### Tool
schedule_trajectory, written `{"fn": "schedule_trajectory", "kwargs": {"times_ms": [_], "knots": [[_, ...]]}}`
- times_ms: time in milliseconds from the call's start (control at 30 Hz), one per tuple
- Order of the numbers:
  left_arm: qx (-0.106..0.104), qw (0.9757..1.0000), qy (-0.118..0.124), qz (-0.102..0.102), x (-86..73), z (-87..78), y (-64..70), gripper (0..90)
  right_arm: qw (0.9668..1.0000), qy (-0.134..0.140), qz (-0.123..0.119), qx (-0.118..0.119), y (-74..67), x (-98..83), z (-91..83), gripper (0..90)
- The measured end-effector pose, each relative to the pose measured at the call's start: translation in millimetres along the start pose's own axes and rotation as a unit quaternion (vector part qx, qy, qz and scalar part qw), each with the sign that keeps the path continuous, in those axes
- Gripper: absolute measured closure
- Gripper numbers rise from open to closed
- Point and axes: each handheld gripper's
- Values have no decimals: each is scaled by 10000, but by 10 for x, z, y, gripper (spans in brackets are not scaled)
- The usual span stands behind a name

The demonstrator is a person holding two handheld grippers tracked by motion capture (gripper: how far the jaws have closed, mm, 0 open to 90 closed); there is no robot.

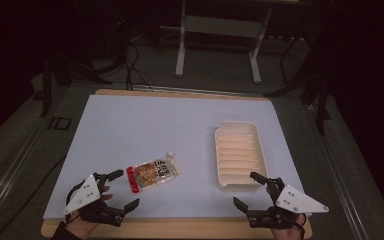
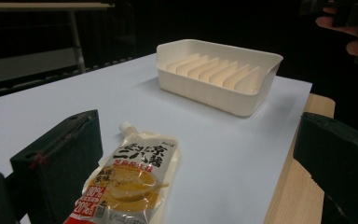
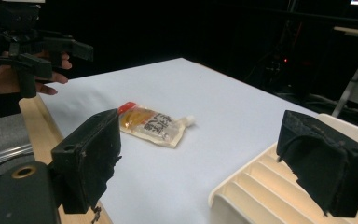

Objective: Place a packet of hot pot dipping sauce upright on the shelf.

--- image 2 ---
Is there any sauce pouch with white spout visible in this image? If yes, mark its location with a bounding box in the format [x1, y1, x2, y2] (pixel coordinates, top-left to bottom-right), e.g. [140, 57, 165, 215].
[63, 121, 182, 224]

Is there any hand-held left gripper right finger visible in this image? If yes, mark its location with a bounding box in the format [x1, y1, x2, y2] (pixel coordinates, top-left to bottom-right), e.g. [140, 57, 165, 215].
[293, 111, 358, 224]

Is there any cream plastic box with dividers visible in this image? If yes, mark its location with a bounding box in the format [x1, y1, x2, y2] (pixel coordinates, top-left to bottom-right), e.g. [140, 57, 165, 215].
[156, 38, 284, 119]

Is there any white table with metal leg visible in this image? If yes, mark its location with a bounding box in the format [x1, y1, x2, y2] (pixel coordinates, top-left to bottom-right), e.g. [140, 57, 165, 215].
[0, 2, 116, 75]

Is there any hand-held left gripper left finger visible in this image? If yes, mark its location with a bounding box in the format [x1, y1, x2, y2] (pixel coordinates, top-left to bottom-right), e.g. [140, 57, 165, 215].
[9, 109, 103, 224]

